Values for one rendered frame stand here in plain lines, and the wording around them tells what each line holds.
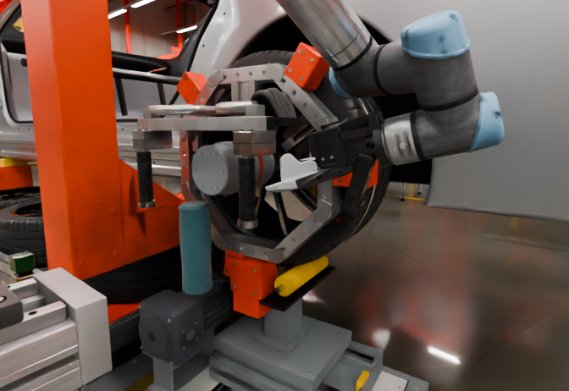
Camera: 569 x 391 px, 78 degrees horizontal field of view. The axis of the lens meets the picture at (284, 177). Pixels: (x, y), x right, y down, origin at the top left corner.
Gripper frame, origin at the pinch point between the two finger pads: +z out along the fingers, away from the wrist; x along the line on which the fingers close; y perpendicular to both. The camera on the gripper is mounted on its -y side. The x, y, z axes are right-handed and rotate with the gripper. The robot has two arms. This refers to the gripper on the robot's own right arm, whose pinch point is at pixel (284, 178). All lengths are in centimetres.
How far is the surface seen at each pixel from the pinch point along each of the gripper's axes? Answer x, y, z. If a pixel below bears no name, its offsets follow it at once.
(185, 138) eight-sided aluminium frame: -29, 11, 47
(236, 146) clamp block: -3.3, 7.6, 10.3
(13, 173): -73, 24, 252
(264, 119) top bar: -6.8, 10.9, 4.0
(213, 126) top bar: -8.2, 12.8, 17.9
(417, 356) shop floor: -66, -105, 6
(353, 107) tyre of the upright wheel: -34.0, 5.5, -6.2
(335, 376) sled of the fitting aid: -26, -77, 22
